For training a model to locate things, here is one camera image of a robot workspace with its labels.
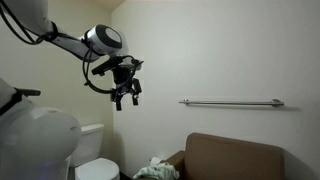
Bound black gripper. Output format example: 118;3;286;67
110;64;143;112

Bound blue green striped towel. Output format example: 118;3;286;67
132;162;180;180

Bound white toilet paper roll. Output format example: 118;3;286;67
149;156;165;166

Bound chrome towel bar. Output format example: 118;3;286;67
178;98;285;108

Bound brown cardboard box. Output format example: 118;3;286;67
138;132;286;180

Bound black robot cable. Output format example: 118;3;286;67
0;3;144;95

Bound black camera on tripod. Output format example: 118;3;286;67
14;87;42;98

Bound black strap on arm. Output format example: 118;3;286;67
0;90;23;116

